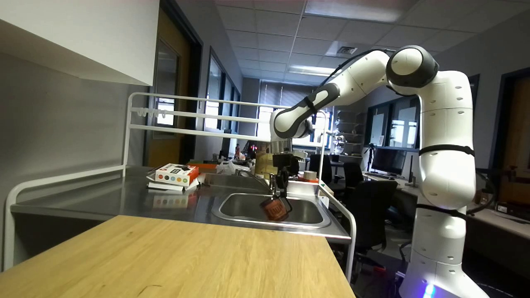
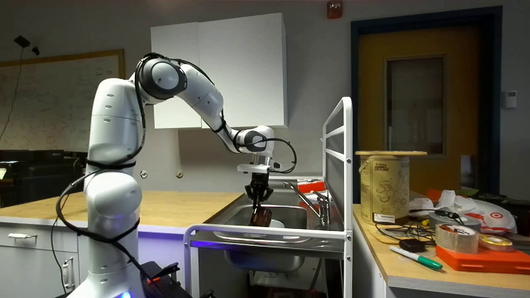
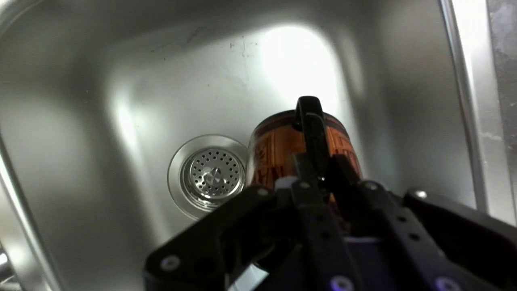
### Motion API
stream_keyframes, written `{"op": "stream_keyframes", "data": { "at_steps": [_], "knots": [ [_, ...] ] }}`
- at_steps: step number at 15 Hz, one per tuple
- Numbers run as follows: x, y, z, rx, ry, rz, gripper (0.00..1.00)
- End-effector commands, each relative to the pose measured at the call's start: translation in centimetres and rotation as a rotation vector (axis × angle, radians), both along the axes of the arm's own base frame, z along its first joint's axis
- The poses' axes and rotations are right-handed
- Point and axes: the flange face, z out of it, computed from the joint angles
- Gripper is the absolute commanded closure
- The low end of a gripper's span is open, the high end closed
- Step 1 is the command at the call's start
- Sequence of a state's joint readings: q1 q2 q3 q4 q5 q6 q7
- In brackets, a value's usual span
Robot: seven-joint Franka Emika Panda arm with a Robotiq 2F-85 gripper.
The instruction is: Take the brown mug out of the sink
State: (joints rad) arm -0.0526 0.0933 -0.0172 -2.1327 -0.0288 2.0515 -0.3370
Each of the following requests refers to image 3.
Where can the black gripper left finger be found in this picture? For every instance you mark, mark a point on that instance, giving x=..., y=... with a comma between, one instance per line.
x=227, y=237

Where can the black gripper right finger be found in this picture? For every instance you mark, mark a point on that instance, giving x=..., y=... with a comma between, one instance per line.
x=430, y=243

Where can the metal sink drain strainer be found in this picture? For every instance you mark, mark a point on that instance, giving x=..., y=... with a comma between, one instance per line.
x=212, y=176

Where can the stainless steel sink basin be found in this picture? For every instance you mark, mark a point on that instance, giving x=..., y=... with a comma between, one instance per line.
x=107, y=108

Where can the stainless steel counter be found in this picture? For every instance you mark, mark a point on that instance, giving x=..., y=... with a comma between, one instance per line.
x=477, y=108

